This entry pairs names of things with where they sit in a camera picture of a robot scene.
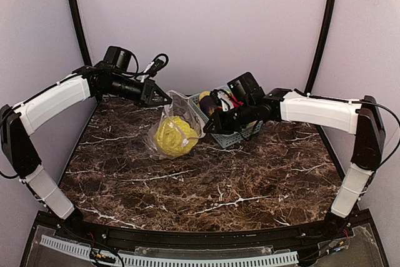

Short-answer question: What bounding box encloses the purple eggplant toy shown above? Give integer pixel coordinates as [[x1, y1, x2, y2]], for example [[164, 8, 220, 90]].
[[199, 96, 218, 118]]

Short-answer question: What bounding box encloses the clear zip top bag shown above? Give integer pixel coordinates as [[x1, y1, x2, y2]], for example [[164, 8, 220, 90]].
[[146, 90, 205, 160]]

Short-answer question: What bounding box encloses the napa cabbage toy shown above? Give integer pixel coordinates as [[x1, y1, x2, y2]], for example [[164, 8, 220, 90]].
[[153, 116, 199, 158]]

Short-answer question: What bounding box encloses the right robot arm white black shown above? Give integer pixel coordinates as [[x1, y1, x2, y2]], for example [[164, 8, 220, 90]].
[[203, 72, 388, 219]]

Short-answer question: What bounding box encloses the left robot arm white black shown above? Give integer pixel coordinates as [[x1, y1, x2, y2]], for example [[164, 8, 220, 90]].
[[1, 46, 172, 222]]

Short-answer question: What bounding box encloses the light blue plastic basket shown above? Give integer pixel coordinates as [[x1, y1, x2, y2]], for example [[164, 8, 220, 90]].
[[189, 93, 263, 148]]

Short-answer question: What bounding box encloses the yellow potato toy back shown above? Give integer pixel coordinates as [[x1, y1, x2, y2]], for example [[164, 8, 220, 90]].
[[198, 91, 211, 101]]

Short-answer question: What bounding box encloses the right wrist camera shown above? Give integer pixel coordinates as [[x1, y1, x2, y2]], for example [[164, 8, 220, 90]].
[[210, 89, 243, 111]]

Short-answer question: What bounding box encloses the white cable duct strip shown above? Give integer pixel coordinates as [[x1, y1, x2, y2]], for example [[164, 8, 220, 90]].
[[40, 235, 299, 266]]

